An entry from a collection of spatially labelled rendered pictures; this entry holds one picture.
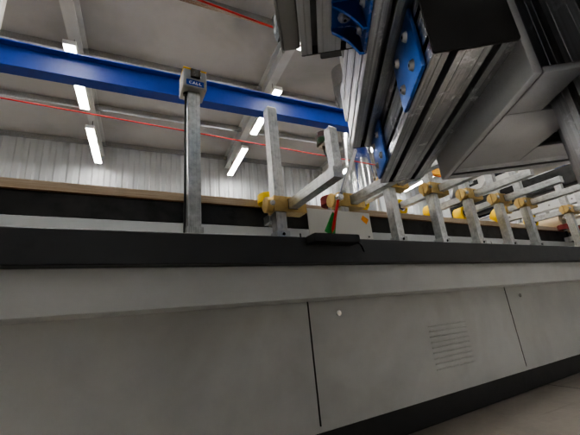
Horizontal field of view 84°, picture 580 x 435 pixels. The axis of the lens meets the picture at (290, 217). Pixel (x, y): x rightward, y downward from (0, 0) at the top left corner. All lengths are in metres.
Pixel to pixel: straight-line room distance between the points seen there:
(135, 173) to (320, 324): 8.05
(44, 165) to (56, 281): 8.36
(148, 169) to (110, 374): 8.14
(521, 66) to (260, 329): 0.96
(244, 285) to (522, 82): 0.73
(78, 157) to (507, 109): 9.02
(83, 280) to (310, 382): 0.77
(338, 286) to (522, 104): 0.75
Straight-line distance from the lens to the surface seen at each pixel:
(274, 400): 1.17
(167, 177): 8.96
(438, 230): 1.47
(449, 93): 0.48
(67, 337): 1.05
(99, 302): 0.85
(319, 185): 0.86
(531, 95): 0.46
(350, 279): 1.09
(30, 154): 9.34
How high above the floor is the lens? 0.47
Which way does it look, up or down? 17 degrees up
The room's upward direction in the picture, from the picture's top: 6 degrees counter-clockwise
